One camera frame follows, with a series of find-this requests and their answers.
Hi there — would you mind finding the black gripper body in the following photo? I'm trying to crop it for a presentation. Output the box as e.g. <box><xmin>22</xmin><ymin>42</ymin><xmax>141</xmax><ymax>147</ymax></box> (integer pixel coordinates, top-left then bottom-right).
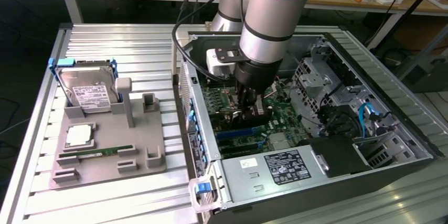
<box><xmin>233</xmin><ymin>59</ymin><xmax>284</xmax><ymax>98</ymax></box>

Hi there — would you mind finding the metal socket cover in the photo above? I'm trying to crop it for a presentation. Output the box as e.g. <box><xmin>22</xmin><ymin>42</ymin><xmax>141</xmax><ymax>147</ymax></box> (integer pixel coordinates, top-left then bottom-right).
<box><xmin>264</xmin><ymin>82</ymin><xmax>281</xmax><ymax>98</ymax></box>

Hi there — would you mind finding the green motherboard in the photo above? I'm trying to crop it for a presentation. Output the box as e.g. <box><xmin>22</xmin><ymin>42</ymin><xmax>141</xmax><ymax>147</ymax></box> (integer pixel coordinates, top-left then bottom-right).
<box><xmin>201</xmin><ymin>77</ymin><xmax>316</xmax><ymax>159</ymax></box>

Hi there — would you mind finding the black expansion slot blue clip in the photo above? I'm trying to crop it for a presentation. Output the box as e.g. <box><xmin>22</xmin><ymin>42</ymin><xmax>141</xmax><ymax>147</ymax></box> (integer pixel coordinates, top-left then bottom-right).
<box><xmin>218</xmin><ymin>140</ymin><xmax>268</xmax><ymax>153</ymax></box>

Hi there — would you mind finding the metal disk bay cage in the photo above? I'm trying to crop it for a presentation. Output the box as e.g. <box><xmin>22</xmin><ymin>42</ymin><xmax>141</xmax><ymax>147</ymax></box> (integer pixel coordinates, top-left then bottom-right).
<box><xmin>292</xmin><ymin>36</ymin><xmax>434</xmax><ymax>168</ymax></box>

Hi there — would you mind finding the silver chipset heatsink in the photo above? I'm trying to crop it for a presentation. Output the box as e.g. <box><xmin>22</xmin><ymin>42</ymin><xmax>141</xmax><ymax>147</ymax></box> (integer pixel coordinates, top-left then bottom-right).
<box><xmin>270</xmin><ymin>133</ymin><xmax>298</xmax><ymax>152</ymax></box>

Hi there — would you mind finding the blue card retainer strip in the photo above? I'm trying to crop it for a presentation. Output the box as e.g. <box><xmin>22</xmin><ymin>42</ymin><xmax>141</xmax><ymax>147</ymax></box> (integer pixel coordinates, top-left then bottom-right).
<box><xmin>189</xmin><ymin>97</ymin><xmax>212</xmax><ymax>165</ymax></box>

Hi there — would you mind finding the grey power supply unit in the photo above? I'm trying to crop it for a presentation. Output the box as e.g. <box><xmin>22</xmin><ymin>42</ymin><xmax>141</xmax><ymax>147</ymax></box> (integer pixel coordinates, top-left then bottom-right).
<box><xmin>213</xmin><ymin>144</ymin><xmax>333</xmax><ymax>204</ymax></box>

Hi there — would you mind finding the black air shroud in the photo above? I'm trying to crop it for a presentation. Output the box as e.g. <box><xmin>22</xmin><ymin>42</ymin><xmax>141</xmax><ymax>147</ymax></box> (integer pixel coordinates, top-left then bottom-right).
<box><xmin>297</xmin><ymin>136</ymin><xmax>373</xmax><ymax>179</ymax></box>

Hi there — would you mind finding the blue case latch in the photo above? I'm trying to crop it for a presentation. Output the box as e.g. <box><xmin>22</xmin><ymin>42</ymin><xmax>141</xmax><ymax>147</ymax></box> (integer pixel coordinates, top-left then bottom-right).
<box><xmin>194</xmin><ymin>182</ymin><xmax>213</xmax><ymax>196</ymax></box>

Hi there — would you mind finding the grey parts rack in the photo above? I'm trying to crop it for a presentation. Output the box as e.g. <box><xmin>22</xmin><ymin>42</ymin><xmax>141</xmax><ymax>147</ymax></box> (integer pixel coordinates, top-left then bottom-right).
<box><xmin>48</xmin><ymin>77</ymin><xmax>168</xmax><ymax>190</ymax></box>

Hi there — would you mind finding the black open PC case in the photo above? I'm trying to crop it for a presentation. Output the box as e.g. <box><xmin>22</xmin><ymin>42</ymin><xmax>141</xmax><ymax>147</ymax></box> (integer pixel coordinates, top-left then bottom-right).
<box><xmin>172</xmin><ymin>31</ymin><xmax>444</xmax><ymax>224</ymax></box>

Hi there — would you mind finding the silver hard disk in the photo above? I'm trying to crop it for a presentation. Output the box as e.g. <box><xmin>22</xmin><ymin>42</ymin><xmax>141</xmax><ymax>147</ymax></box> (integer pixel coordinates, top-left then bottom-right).
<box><xmin>57</xmin><ymin>66</ymin><xmax>117</xmax><ymax>114</ymax></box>

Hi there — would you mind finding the green RAM stick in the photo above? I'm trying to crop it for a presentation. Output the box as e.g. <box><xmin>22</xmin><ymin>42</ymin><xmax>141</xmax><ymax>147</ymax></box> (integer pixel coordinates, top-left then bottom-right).
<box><xmin>60</xmin><ymin>144</ymin><xmax>136</xmax><ymax>159</ymax></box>

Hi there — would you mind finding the silver CPU chip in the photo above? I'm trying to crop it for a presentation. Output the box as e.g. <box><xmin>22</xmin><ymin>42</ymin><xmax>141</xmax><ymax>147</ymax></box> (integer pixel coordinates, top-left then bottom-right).
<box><xmin>64</xmin><ymin>125</ymin><xmax>93</xmax><ymax>148</ymax></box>

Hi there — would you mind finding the blue disk caddy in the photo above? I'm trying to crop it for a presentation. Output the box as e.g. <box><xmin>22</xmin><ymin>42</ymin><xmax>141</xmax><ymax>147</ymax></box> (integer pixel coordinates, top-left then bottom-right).
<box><xmin>46</xmin><ymin>56</ymin><xmax>122</xmax><ymax>109</ymax></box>

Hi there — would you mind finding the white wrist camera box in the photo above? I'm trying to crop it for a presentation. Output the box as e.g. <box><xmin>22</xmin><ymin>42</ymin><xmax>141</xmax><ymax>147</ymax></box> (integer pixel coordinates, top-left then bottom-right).
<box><xmin>205</xmin><ymin>47</ymin><xmax>245</xmax><ymax>81</ymax></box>

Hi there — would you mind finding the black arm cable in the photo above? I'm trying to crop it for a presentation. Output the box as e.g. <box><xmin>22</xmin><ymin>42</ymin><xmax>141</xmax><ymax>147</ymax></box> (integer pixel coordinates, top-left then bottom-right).
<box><xmin>170</xmin><ymin>0</ymin><xmax>245</xmax><ymax>82</ymax></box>

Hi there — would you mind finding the blue disk wire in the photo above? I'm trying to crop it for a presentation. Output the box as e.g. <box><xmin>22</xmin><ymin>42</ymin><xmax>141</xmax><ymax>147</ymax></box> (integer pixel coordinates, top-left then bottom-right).
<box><xmin>357</xmin><ymin>101</ymin><xmax>378</xmax><ymax>140</ymax></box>

